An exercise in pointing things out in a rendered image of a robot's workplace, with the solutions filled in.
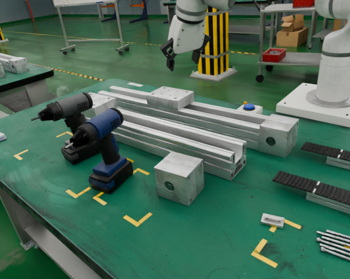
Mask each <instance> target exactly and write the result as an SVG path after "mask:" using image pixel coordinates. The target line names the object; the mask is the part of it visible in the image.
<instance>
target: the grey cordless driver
mask: <svg viewBox="0 0 350 279"><path fill-rule="evenodd" d="M92 106H93V101H92V98H91V96H90V95H89V94H88V93H86V92H84V93H80V94H77V95H74V96H70V97H67V98H65V99H61V100H58V101H56V102H55V103H51V104H48V105H47V107H46V108H45V109H43V110H41V111H40V112H38V117H35V118H32V119H30V120H31V121H34V120H37V119H40V120H41V121H50V120H53V121H58V120H60V119H64V121H65V123H66V125H67V127H69V128H70V129H71V132H72V134H73V135H74V134H75V133H76V129H77V128H78V127H79V126H81V125H83V124H84V123H85V122H86V121H87V120H86V117H85V115H84V114H82V113H81V112H84V111H86V110H88V109H91V108H92ZM69 144H70V140H67V141H65V146H63V147H62V148H61V152H62V154H63V155H64V158H65V159H66V160H67V161H69V162H70V163H71V164H72V165H76V164H78V163H80V162H82V161H84V160H86V159H88V158H90V157H92V156H95V155H97V154H99V153H100V151H98V150H97V148H96V145H95V143H94V144H92V145H90V146H81V147H78V148H75V147H73V146H71V147H69V148H68V149H65V148H64V147H66V146H67V145H69Z"/></svg>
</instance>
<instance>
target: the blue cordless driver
mask: <svg viewBox="0 0 350 279"><path fill-rule="evenodd" d="M122 123H123V115H122V113H121V112H120V110H118V109H117V108H115V107H111V108H109V109H107V110H105V111H103V112H101V113H100V114H98V115H97V116H95V117H93V118H91V119H90V120H88V121H86V122H85V123H84V124H83V125H81V126H79V127H78V128H77V129H76V133H75V134H74V135H73V136H72V137H71V138H70V144H69V145H67V146H66V147H64V148H65V149H68V148H69V147H71V146H73V147H75V148H78V147H81V146H90V145H92V144H94V143H95V145H96V148H97V150H98V151H100V152H101V156H102V158H103V161H102V162H101V163H99V164H98V165H96V166H95V167H94V168H93V173H92V174H91V175H90V176H89V179H88V181H89V184H90V185H91V187H92V188H93V189H94V190H97V191H100V192H103V193H106V194H112V193H113V192H114V191H115V190H116V189H117V188H118V187H119V186H120V185H121V184H122V183H123V182H125V181H126V180H127V179H128V178H129V177H130V176H131V175H132V174H133V167H132V162H131V161H129V160H127V158H126V157H124V156H120V154H119V147H118V144H117V141H116V138H115V136H114V133H111V132H112V131H114V130H115V129H116V128H118V127H119V126H120V125H121V124H122Z"/></svg>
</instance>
